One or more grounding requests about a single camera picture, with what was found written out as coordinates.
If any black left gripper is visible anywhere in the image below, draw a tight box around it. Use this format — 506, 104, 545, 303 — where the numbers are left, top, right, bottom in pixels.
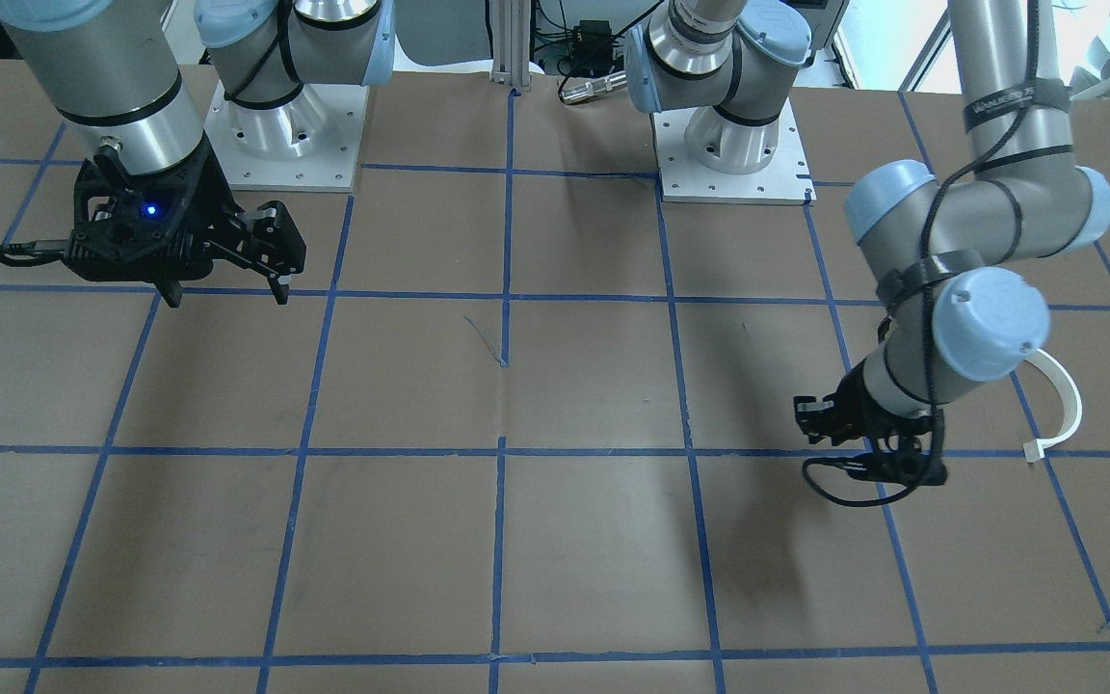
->
793, 372, 948, 485

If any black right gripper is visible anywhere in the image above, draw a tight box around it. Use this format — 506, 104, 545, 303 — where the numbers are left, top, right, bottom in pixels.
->
62, 145, 305, 308

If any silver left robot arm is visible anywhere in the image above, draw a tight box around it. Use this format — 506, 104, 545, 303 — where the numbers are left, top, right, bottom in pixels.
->
622, 1, 1110, 495

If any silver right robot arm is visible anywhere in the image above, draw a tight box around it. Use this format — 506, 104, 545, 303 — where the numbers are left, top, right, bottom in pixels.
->
0, 1, 396, 306

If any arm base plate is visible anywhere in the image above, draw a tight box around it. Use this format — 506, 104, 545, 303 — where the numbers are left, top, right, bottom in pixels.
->
204, 84, 371, 193
650, 102, 818, 205

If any white curved plastic bracket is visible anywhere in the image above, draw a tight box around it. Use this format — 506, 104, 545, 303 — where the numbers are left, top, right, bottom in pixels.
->
1023, 350, 1083, 465

